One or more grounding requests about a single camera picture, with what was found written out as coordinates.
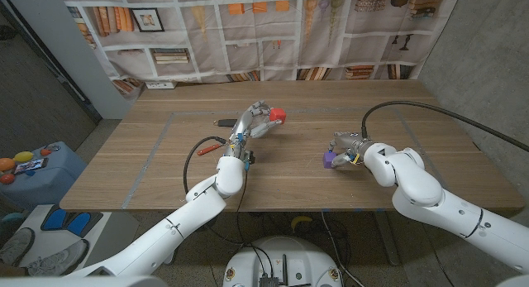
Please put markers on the teal round object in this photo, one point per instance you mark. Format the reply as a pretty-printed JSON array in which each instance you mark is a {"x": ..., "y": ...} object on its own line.
[{"x": 10, "y": 221}]

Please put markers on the purple magnetic cube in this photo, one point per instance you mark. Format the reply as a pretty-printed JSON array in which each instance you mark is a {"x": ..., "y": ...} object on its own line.
[{"x": 329, "y": 159}]

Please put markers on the white foot pedal blue pads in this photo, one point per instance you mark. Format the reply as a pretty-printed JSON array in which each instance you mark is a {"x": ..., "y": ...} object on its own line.
[{"x": 62, "y": 221}]

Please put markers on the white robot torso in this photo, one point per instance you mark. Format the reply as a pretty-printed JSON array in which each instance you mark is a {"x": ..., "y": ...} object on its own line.
[{"x": 297, "y": 258}]

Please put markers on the red magnetic cube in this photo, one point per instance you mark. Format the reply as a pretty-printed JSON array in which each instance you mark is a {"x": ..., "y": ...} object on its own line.
[{"x": 277, "y": 115}]

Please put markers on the white table leg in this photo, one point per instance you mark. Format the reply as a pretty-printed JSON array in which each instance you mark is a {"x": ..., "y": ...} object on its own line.
[{"x": 168, "y": 259}]

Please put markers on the grey table leg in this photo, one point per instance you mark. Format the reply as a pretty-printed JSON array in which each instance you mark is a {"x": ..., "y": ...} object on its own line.
[{"x": 388, "y": 241}]

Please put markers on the blue-grey stool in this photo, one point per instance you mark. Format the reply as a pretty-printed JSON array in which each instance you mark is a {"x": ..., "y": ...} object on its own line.
[{"x": 53, "y": 183}]

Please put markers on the white power strip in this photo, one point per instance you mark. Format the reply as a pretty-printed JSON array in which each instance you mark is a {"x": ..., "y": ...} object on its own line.
[{"x": 161, "y": 85}]

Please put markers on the red ball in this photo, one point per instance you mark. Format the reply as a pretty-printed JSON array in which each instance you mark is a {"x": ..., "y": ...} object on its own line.
[{"x": 6, "y": 178}]

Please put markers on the small red toy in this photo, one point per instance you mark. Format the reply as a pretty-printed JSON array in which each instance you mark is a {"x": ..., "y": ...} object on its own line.
[{"x": 45, "y": 152}]

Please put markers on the yellow ball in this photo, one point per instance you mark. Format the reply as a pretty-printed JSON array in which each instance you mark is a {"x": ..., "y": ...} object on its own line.
[{"x": 23, "y": 156}]

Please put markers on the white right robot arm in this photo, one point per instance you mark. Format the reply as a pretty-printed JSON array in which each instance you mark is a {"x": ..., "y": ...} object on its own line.
[{"x": 434, "y": 200}]

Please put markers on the printed bookshelf backdrop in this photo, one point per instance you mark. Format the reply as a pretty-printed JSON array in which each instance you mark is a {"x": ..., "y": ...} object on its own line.
[{"x": 264, "y": 34}]

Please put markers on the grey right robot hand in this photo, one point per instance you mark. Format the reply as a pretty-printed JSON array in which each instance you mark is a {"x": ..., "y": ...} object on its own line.
[{"x": 351, "y": 148}]

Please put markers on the yellow curved object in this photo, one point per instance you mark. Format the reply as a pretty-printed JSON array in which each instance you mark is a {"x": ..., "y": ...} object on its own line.
[{"x": 301, "y": 218}]

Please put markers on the orange ball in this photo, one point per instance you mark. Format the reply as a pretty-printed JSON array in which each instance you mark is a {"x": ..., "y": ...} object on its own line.
[{"x": 6, "y": 164}]

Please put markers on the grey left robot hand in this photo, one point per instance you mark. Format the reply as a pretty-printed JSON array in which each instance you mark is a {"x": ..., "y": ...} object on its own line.
[{"x": 250, "y": 125}]

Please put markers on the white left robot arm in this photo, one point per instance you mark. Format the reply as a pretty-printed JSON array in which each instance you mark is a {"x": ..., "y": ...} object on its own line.
[{"x": 173, "y": 233}]

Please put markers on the phone with colourful screen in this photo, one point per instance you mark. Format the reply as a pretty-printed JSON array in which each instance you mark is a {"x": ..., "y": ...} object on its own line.
[{"x": 31, "y": 165}]

